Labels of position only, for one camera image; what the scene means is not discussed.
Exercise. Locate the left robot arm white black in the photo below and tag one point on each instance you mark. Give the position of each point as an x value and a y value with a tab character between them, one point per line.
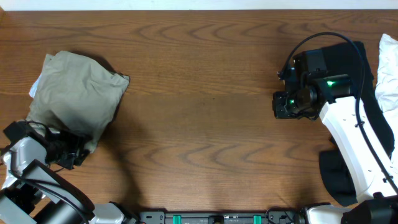
34	193

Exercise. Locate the white garment at right edge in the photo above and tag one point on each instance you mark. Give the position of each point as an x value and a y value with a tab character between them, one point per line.
386	87

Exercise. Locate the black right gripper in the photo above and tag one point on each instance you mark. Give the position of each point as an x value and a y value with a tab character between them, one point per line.
280	110

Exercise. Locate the black garment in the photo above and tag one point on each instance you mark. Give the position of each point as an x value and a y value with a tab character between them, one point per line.
361	164

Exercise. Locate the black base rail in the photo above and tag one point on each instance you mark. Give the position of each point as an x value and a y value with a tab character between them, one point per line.
271	216

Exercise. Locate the white shirt with black stripes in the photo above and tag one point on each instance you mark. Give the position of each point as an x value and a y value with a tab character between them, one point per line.
34	87

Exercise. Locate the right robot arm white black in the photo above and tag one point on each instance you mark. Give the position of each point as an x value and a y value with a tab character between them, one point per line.
312	94

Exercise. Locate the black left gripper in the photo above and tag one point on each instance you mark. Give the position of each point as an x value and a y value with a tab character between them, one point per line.
73	152

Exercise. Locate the khaki green shorts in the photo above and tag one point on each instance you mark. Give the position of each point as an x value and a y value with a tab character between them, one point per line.
77	93

